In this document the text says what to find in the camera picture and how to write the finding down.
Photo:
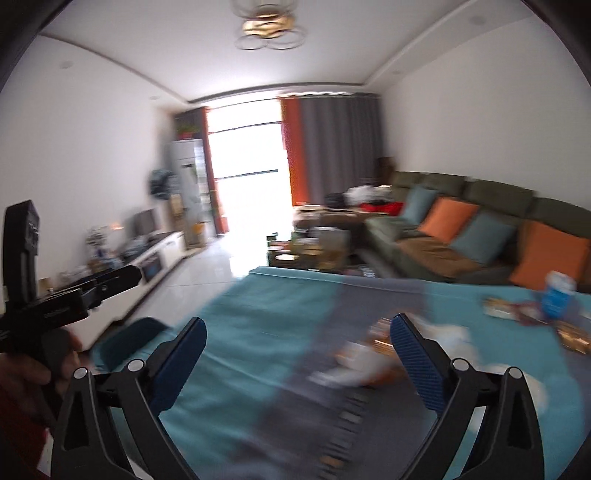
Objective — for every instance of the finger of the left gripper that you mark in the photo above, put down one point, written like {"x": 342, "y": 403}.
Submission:
{"x": 109, "y": 284}

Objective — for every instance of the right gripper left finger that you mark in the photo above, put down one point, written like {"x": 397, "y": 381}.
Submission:
{"x": 86, "y": 443}

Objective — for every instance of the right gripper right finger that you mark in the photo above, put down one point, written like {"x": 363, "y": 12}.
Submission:
{"x": 509, "y": 443}

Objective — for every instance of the white tissue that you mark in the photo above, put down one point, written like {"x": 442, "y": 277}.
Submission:
{"x": 360, "y": 365}

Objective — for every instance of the gold foil snack wrapper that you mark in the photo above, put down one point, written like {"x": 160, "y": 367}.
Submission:
{"x": 379, "y": 338}

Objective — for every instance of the teal plastic trash bin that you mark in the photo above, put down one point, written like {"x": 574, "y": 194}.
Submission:
{"x": 123, "y": 343}

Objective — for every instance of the person's left hand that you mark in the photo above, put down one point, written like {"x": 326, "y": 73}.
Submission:
{"x": 23, "y": 422}

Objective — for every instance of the small black monitor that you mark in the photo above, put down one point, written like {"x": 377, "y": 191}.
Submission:
{"x": 144, "y": 223}

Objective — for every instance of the crushed white dotted paper cup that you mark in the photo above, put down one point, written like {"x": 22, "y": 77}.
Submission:
{"x": 456, "y": 342}

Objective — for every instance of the gold wrapper near cup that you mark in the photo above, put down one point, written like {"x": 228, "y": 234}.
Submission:
{"x": 573, "y": 338}

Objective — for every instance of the covered standing fan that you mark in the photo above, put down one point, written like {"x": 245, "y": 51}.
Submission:
{"x": 162, "y": 184}

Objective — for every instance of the dark red snack packet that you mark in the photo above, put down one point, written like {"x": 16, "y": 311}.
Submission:
{"x": 528, "y": 314}

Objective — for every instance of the white beige snack packet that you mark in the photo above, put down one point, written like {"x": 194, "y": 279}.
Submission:
{"x": 499, "y": 308}

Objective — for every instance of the white standing air conditioner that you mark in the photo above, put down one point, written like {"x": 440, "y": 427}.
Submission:
{"x": 188, "y": 164}

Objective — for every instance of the blue white paper cup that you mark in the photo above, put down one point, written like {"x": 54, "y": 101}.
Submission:
{"x": 559, "y": 291}

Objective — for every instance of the orange cushion right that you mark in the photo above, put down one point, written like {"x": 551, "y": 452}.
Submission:
{"x": 544, "y": 249}

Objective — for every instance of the orange cushion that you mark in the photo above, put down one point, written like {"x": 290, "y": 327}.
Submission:
{"x": 447, "y": 218}
{"x": 544, "y": 249}

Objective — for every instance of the grey-blue cushion near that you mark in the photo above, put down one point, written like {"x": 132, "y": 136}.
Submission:
{"x": 483, "y": 239}

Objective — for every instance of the grey-blue cushion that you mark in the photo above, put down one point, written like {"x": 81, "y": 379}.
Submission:
{"x": 418, "y": 203}
{"x": 483, "y": 239}

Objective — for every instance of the teal grey patterned tablecloth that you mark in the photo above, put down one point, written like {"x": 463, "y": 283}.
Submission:
{"x": 251, "y": 410}

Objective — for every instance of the green brown sectional sofa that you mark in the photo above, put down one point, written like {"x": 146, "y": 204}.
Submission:
{"x": 409, "y": 253}

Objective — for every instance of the cluttered coffee table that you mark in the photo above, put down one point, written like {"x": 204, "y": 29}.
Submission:
{"x": 324, "y": 249}

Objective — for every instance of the orange cushion left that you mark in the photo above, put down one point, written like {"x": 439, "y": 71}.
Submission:
{"x": 447, "y": 218}

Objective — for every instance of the grey-blue cushion far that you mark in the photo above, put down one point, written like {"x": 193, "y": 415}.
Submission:
{"x": 418, "y": 203}

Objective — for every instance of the pile of clothes on sofa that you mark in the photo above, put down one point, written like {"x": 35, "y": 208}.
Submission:
{"x": 368, "y": 199}

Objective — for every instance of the orange and grey curtain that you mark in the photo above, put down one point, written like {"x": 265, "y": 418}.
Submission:
{"x": 333, "y": 143}

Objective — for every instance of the gold ring ceiling lamp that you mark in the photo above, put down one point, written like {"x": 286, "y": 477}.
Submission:
{"x": 268, "y": 25}

